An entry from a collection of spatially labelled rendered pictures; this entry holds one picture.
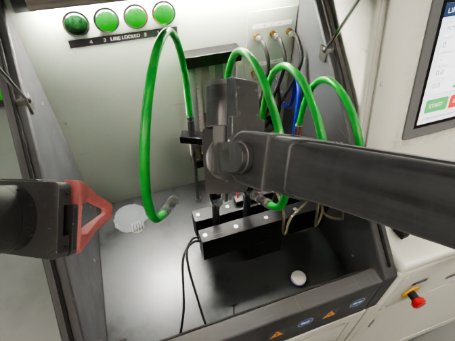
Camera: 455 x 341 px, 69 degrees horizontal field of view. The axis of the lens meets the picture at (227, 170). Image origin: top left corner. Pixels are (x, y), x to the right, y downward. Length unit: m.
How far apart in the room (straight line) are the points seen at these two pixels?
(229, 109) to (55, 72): 0.52
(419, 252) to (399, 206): 0.64
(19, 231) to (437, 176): 0.31
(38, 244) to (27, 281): 1.79
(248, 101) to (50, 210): 0.24
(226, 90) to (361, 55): 0.44
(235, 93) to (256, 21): 0.49
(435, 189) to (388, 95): 0.62
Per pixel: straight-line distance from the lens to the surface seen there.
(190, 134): 0.87
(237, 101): 0.40
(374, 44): 0.79
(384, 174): 0.26
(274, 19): 0.90
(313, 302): 0.78
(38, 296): 2.04
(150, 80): 0.49
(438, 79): 0.93
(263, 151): 0.33
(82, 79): 0.85
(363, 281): 0.84
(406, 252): 0.88
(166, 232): 1.01
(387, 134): 0.90
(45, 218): 0.32
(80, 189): 0.33
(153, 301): 0.91
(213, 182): 0.51
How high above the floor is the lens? 1.65
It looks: 45 degrees down
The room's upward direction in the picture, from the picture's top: straight up
